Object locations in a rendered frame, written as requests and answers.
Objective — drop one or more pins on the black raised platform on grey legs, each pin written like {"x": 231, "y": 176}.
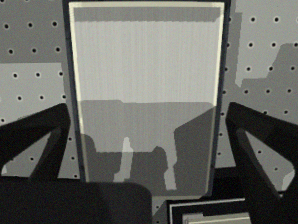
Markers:
{"x": 11, "y": 178}

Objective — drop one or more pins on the grey perforated base plate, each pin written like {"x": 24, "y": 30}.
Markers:
{"x": 261, "y": 73}

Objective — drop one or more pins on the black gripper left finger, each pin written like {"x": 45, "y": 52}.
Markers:
{"x": 17, "y": 136}

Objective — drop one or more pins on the black rectangular frame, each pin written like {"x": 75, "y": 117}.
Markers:
{"x": 226, "y": 182}

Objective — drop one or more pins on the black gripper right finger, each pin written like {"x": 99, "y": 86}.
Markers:
{"x": 264, "y": 204}

